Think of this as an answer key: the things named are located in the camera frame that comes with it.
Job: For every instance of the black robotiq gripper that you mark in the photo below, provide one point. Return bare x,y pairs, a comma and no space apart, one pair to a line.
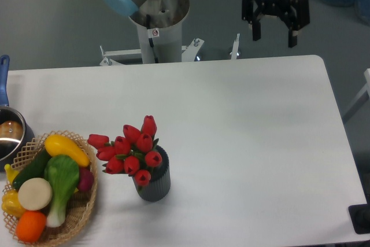
295,13

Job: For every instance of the red tulip bouquet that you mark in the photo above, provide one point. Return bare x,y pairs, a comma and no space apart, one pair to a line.
134,153

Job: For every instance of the dark grey ribbed vase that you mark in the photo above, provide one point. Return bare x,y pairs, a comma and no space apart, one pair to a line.
160,182

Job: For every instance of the black device at table edge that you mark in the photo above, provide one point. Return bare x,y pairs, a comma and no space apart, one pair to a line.
359,215

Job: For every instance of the purple red radish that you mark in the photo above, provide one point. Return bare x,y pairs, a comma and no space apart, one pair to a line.
86,180

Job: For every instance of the yellow squash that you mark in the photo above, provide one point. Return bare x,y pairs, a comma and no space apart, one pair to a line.
60,145

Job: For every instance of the green bok choy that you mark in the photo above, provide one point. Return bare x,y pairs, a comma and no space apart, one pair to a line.
62,173

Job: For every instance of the woven wicker basket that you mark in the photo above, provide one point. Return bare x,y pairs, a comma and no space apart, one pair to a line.
79,207

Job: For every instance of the green cucumber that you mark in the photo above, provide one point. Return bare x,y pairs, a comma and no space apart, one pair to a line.
35,169

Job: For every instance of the beige round bun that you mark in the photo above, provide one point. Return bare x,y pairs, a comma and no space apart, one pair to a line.
35,194

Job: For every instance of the yellow banana tip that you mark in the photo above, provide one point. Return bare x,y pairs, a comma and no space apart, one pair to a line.
11,173

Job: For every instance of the orange fruit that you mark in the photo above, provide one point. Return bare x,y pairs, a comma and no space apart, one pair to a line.
30,226

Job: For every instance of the yellow bell pepper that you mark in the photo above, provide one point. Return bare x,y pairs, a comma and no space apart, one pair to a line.
11,204

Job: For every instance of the white frame at right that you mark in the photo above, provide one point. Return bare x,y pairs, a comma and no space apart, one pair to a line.
358,101

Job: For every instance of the white metal base frame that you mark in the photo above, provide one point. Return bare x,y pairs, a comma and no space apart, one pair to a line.
172,52

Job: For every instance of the blue handled saucepan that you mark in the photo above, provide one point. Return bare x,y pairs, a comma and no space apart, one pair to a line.
15,132

